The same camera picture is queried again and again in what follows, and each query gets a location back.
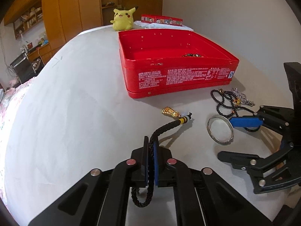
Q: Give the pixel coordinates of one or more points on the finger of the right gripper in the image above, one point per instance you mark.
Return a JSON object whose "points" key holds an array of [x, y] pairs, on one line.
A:
{"points": [[267, 116], [256, 166]]}

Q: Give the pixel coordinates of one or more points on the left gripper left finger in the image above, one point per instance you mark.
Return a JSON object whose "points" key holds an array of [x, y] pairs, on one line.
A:
{"points": [[100, 197]]}

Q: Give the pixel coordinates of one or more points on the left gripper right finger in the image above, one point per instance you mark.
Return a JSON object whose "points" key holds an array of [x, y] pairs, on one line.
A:
{"points": [[202, 197]]}

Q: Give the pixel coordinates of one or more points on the dark silver bangle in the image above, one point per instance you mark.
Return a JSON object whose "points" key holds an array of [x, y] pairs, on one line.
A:
{"points": [[220, 130]]}

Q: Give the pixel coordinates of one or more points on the gold pendant charm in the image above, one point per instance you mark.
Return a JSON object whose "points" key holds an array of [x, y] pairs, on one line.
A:
{"points": [[168, 111]]}

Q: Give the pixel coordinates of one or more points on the floral bedsheet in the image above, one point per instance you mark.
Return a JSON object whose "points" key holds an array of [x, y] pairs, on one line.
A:
{"points": [[15, 109]]}

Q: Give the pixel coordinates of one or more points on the red tin box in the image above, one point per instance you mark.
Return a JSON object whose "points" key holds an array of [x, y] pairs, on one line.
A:
{"points": [[160, 61]]}

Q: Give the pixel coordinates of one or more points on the black office chair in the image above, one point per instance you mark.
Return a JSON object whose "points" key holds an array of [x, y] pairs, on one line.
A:
{"points": [[25, 69]]}

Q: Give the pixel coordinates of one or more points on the red tin lid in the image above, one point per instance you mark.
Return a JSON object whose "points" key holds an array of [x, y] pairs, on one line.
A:
{"points": [[160, 19]]}

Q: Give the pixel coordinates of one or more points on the white folded towel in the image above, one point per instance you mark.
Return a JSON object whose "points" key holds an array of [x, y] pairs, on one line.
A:
{"points": [[161, 26]]}

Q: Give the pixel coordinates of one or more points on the wooden desk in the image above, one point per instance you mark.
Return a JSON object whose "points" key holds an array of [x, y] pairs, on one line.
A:
{"points": [[43, 52]]}

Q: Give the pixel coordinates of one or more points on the yellow Pikachu plush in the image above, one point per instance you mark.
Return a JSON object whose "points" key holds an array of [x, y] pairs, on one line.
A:
{"points": [[123, 19]]}

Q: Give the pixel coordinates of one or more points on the wooden wardrobe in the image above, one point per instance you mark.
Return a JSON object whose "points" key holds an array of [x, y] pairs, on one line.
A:
{"points": [[64, 19]]}

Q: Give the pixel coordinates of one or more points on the wall bookshelf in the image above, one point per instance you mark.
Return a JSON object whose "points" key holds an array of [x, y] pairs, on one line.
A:
{"points": [[28, 20]]}

